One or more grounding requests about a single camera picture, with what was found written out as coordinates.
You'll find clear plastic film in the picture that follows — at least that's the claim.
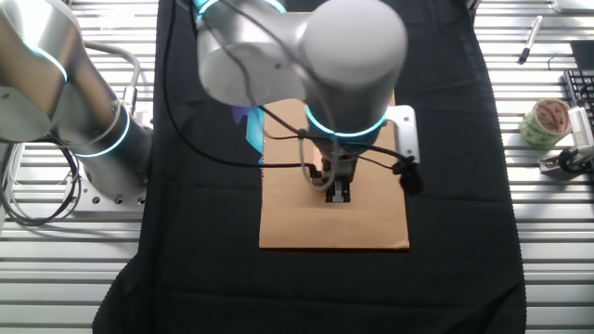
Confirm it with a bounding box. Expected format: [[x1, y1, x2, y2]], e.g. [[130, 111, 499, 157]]
[[98, 11, 136, 32]]

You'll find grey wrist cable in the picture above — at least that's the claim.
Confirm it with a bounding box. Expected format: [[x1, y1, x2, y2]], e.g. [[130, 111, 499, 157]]
[[222, 0, 340, 193]]

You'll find silver camera on stand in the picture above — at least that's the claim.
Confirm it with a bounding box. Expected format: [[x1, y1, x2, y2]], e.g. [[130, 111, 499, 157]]
[[568, 106, 594, 148]]

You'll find black box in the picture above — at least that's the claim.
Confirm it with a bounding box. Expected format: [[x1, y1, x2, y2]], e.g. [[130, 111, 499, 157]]
[[569, 40, 594, 71]]

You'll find grey flat device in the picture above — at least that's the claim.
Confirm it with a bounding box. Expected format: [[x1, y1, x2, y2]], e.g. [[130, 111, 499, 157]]
[[550, 0, 594, 14]]

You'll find black cloth with blue print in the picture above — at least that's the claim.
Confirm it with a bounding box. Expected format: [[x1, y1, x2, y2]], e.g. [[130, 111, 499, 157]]
[[91, 0, 528, 334]]

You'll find silver wrist camera mount plate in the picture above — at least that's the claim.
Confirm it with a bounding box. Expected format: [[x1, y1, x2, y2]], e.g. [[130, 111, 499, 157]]
[[384, 104, 421, 164]]

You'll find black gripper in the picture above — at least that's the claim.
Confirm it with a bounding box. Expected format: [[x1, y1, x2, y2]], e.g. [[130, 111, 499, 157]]
[[323, 155, 360, 204]]

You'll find black base cable loop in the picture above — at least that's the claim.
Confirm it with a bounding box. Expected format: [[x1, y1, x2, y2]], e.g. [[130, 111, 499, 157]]
[[0, 136, 85, 228]]

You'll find black and silver marker pen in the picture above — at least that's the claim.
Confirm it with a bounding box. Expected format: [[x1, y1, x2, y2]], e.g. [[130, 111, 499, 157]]
[[517, 15, 544, 65]]

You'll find clear packing tape roll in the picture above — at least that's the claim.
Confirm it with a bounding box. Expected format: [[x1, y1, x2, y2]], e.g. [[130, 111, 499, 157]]
[[518, 97, 573, 150]]

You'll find black keyboard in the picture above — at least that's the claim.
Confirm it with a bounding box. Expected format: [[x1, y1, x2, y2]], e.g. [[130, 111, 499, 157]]
[[562, 69, 594, 126]]

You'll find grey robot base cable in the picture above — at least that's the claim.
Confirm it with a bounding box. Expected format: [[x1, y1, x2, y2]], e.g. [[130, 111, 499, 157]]
[[82, 40, 142, 116]]

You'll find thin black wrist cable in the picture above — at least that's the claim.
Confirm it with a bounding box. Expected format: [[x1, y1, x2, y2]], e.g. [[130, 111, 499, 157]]
[[161, 0, 325, 181]]

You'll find metal camera bracket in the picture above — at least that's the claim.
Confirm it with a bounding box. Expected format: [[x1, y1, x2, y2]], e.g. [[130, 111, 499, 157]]
[[537, 152, 594, 180]]

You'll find brown cardboard sheet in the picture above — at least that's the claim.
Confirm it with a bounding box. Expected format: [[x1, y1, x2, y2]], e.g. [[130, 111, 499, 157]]
[[258, 90, 411, 251]]

